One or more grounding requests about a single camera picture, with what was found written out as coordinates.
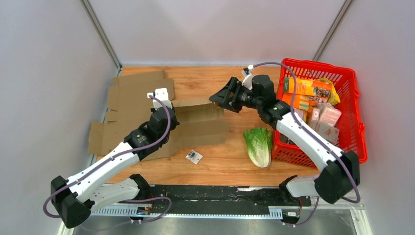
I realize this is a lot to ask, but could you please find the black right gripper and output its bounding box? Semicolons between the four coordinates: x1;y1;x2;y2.
209;77;262;113

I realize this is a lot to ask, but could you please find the brown cardboard box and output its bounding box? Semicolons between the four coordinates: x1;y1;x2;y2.
143;97;229;161

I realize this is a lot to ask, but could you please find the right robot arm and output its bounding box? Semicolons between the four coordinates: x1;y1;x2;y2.
209;75;361;205

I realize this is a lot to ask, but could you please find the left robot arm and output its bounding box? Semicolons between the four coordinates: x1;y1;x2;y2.
43;107;179;228

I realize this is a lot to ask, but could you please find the green lettuce head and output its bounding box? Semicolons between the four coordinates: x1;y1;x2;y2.
242;127;272;168

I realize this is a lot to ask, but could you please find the orange sponge pack lower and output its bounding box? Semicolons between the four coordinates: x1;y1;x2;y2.
282;93;310;111

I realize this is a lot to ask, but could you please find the pink snack package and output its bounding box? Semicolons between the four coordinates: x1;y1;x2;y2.
319;106;342;127

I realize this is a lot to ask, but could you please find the pink white package lower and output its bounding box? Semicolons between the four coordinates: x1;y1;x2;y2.
310;120;340;145

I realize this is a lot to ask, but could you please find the flat brown cardboard sheet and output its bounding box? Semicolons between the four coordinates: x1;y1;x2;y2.
88;70;175;156

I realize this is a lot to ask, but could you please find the yellow snack bag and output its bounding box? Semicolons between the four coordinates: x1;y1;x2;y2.
316;77;341;106

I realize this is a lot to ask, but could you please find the red plastic basket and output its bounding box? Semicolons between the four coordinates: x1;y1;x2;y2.
272;58;368;168

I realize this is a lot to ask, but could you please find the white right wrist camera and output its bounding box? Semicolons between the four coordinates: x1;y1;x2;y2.
242;64;254;90

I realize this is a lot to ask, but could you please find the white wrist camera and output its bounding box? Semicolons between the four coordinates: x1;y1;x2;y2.
242;64;254;90
147;88;173;110

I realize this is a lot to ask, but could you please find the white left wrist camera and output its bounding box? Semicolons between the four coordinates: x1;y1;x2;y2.
147;88;173;110

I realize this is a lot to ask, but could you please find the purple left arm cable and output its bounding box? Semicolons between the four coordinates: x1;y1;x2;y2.
43;94;173;224

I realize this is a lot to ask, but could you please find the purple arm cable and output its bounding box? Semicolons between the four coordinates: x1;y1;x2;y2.
253;61;361;204
43;94;173;224

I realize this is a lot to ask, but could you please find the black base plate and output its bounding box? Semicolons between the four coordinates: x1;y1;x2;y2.
138;185;311;215

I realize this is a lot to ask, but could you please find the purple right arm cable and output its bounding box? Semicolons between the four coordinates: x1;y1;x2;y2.
253;61;361;204

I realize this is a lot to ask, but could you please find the aluminium frame post right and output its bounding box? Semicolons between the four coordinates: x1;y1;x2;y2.
312;0;355;61

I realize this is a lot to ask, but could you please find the aluminium frame post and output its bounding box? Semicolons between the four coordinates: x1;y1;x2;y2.
312;0;355;61
80;0;123;73

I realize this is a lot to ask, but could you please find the aluminium frame post left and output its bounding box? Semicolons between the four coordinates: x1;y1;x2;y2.
80;0;123;73

